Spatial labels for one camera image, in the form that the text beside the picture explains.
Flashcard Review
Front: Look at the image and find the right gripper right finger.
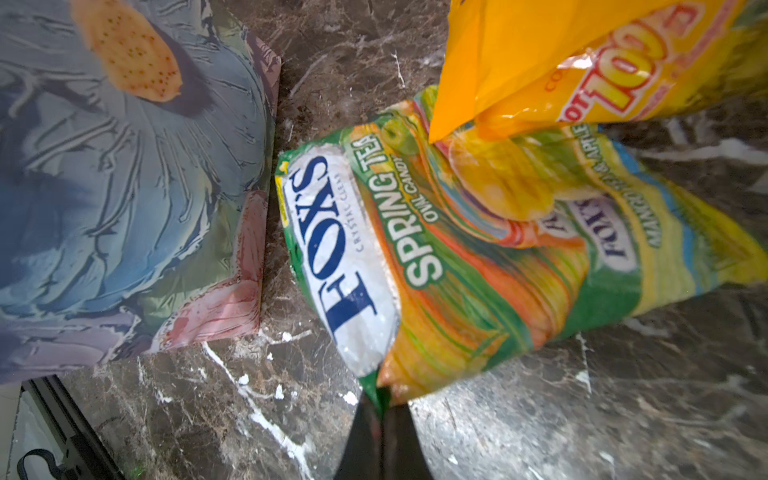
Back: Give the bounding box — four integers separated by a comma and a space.
381, 405, 433, 480

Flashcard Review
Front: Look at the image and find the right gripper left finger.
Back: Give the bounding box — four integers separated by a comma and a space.
334, 392, 381, 480

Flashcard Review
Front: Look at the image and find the green Fox's candy bag small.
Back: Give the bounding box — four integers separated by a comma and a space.
275, 87, 767, 411

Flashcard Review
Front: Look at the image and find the floral white paper bag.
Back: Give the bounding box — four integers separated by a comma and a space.
1, 1, 281, 383

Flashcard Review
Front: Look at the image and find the yellow snack bag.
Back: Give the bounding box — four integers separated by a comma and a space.
429, 1, 767, 141

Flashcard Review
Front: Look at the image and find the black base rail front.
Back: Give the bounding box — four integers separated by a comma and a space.
7, 376, 125, 480

